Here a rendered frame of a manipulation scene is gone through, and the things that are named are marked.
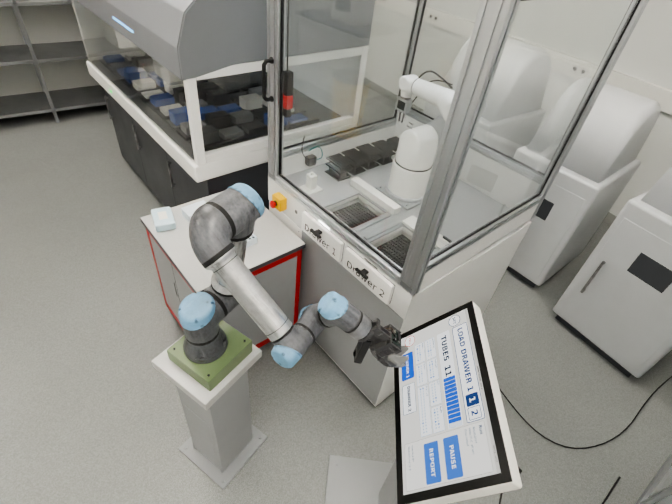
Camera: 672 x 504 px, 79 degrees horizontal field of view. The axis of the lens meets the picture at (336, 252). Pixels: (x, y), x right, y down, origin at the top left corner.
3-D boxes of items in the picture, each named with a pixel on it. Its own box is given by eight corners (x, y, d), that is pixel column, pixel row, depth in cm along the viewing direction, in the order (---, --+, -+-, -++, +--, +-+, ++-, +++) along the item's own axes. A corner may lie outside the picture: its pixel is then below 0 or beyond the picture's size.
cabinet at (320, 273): (374, 415, 221) (406, 322, 168) (268, 297, 275) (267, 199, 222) (475, 331, 272) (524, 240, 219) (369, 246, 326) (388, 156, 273)
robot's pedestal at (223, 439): (223, 490, 187) (205, 409, 137) (178, 450, 198) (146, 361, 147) (267, 437, 206) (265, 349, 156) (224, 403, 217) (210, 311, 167)
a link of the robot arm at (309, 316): (285, 324, 120) (307, 320, 112) (307, 300, 127) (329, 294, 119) (300, 344, 122) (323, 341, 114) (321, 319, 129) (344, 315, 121)
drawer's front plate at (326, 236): (338, 262, 188) (341, 244, 181) (301, 229, 204) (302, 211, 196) (341, 261, 189) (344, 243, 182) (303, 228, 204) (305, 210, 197)
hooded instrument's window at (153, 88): (194, 164, 222) (182, 79, 192) (88, 62, 316) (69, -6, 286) (350, 122, 283) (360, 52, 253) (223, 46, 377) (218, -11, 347)
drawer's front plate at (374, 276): (387, 305, 172) (392, 287, 164) (342, 265, 187) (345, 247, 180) (389, 303, 173) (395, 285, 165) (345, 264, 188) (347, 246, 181)
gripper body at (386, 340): (403, 353, 118) (376, 333, 113) (380, 364, 122) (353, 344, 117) (402, 332, 124) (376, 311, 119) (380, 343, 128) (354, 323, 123)
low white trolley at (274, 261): (213, 386, 224) (196, 292, 174) (165, 314, 257) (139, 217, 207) (299, 335, 255) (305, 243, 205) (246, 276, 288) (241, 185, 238)
